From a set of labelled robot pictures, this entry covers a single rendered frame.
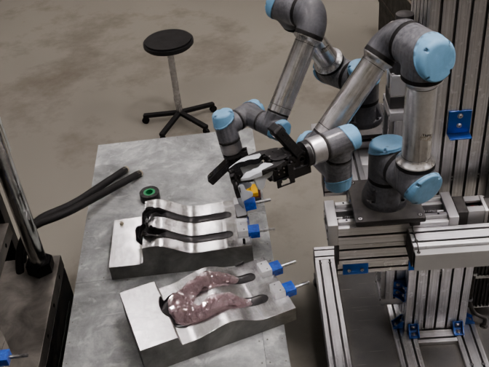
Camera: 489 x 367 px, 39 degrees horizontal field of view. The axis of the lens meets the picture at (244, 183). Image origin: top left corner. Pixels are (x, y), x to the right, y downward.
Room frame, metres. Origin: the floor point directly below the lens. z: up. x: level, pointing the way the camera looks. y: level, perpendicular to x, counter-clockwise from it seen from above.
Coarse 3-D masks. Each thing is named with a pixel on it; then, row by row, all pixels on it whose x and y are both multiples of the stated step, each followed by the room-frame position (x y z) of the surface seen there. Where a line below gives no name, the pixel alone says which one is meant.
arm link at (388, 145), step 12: (372, 144) 1.78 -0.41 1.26; (384, 144) 1.77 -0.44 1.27; (396, 144) 1.75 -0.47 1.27; (372, 156) 1.76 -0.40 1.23; (384, 156) 1.73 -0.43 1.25; (396, 156) 1.71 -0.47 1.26; (372, 168) 1.76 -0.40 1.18; (384, 168) 1.71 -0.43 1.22; (372, 180) 1.76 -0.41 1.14; (384, 180) 1.71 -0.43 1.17
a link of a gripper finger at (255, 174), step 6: (258, 168) 1.43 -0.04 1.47; (264, 168) 1.43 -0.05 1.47; (246, 174) 1.42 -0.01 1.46; (252, 174) 1.41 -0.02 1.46; (258, 174) 1.42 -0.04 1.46; (270, 174) 1.44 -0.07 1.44; (240, 180) 1.41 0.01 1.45; (246, 180) 1.41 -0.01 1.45; (258, 180) 1.42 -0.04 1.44; (264, 180) 1.43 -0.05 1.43; (258, 186) 1.42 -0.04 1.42
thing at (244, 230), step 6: (240, 222) 1.88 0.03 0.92; (246, 222) 1.88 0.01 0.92; (240, 228) 1.85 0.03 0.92; (246, 228) 1.85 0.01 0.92; (252, 228) 1.86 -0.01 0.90; (258, 228) 1.86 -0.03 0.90; (270, 228) 1.86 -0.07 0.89; (240, 234) 1.84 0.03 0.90; (246, 234) 1.84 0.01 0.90; (252, 234) 1.84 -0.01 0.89; (258, 234) 1.84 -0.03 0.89
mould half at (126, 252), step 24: (120, 240) 1.92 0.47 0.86; (144, 240) 1.82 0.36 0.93; (168, 240) 1.82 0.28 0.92; (216, 240) 1.84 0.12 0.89; (240, 240) 1.82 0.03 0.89; (120, 264) 1.79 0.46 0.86; (144, 264) 1.79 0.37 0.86; (168, 264) 1.79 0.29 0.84; (192, 264) 1.79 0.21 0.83; (216, 264) 1.79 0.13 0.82
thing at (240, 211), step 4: (236, 200) 1.98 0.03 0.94; (248, 200) 1.98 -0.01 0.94; (252, 200) 1.97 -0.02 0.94; (260, 200) 1.97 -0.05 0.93; (264, 200) 1.97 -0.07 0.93; (268, 200) 1.97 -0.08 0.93; (236, 204) 1.95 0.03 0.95; (244, 204) 1.96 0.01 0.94; (248, 204) 1.96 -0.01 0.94; (252, 204) 1.95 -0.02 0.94; (256, 204) 1.97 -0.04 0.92; (236, 208) 1.95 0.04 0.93; (240, 208) 1.95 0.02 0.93; (244, 208) 1.95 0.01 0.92; (248, 208) 1.95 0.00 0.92; (252, 208) 1.95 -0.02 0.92; (256, 208) 1.95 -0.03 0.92; (236, 212) 1.95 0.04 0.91; (240, 212) 1.95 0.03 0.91; (244, 212) 1.95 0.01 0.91
